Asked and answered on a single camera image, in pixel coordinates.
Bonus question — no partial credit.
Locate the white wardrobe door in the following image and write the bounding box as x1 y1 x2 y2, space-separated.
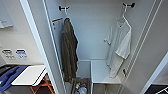
19 0 66 94
116 0 168 94

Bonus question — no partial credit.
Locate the white wardrobe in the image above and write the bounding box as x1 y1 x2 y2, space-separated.
42 0 158 94

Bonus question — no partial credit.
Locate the brown jacket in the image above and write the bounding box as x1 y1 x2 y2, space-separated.
60 17 80 84

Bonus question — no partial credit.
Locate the white inner shelf unit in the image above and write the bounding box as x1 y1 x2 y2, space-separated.
90 59 123 94

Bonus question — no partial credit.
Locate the white t-shirt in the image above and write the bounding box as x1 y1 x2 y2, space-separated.
103 20 133 79

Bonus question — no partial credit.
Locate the white hanger with jacket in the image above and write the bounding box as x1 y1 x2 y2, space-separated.
63 8 73 23

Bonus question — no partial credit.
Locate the orange white warning label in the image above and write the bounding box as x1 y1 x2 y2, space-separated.
51 17 64 29

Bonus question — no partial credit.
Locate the brown wicker basket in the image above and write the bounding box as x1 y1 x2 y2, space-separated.
70 77 92 94

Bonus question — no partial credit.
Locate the white plastic bottle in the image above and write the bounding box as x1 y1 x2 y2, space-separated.
78 84 88 94

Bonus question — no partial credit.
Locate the black door hinge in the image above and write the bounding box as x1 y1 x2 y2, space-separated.
121 68 128 76

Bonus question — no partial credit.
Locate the black stand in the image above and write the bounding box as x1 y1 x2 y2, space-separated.
0 64 14 76

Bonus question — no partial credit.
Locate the black wall hook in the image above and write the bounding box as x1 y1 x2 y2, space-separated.
122 2 136 10
58 5 70 13

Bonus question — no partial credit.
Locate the white wall sign blue icon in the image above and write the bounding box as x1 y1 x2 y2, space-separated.
15 48 29 62

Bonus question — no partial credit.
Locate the white wall sign dark icon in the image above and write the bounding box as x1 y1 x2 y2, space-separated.
1 49 16 61

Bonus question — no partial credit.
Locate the white wall box green print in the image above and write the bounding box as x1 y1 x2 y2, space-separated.
0 3 14 29

